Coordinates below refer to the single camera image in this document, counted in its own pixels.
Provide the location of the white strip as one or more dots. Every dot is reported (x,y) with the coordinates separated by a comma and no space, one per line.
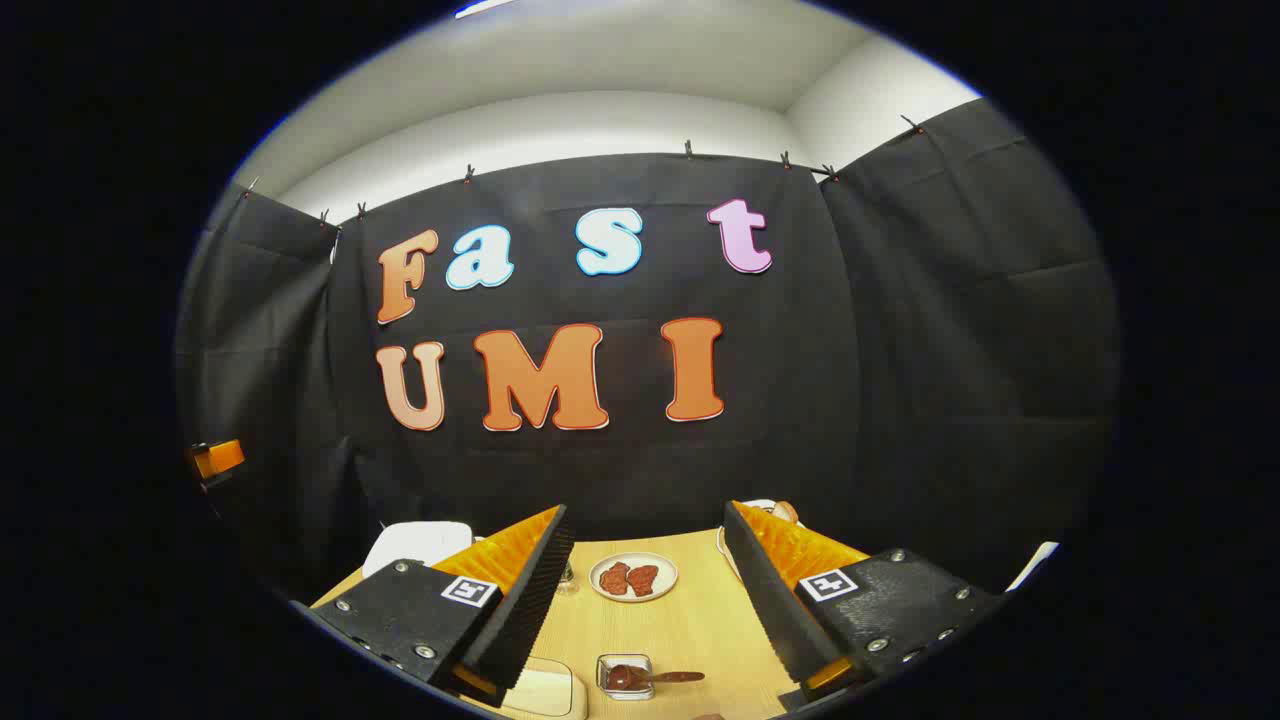
(1035,565)

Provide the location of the toasted bread slice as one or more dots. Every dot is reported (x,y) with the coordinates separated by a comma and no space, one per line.
(786,511)

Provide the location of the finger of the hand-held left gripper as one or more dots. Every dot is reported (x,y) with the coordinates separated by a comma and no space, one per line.
(220,460)

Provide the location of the white round plate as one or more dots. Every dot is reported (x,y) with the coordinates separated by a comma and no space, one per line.
(665,585)

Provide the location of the brown wooden spoon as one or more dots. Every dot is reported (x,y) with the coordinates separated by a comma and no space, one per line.
(670,678)

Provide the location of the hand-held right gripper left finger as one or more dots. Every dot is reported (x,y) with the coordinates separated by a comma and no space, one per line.
(530,600)

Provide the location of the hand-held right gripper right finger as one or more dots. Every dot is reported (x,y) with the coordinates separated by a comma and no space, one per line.
(770,600)

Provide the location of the brown meat piece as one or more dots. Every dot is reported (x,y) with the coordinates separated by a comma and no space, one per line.
(643,578)
(614,578)

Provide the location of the clear plastic water bottle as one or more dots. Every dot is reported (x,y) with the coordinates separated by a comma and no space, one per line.
(567,577)

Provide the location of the white tray of rice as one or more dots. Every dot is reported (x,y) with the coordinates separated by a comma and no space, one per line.
(545,690)

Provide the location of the white rice cooker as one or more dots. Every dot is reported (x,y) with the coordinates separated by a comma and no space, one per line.
(415,545)

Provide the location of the white toaster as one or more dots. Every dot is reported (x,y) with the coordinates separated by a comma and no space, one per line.
(765,506)

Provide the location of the black backdrop cloth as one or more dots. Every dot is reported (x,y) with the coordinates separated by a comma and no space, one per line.
(900,350)

